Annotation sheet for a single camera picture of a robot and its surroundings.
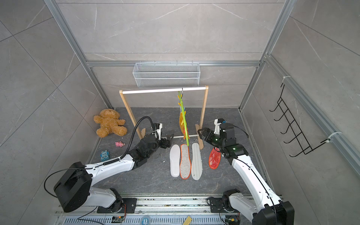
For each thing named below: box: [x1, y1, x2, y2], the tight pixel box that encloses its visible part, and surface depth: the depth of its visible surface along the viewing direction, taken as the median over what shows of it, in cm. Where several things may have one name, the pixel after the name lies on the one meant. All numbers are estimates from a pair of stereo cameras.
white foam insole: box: [169, 143, 181, 178], surface depth 90 cm
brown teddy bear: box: [93, 108, 128, 138], surface depth 101 cm
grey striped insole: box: [191, 142, 203, 181], surface depth 90 cm
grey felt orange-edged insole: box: [180, 143, 192, 180], surface depth 90 cm
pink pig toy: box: [114, 140, 126, 148], surface depth 97 cm
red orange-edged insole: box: [208, 146, 222, 170], surface depth 92 cm
